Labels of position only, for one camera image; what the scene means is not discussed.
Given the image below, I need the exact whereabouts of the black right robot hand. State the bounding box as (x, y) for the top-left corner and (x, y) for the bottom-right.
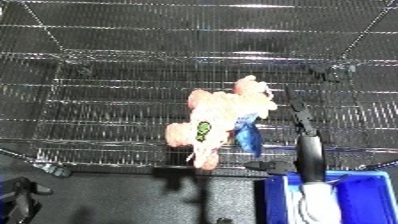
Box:
(243, 85), (329, 184)

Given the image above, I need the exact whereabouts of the pink soft toy green patch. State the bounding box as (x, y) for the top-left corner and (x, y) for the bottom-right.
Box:
(163, 74), (279, 171)

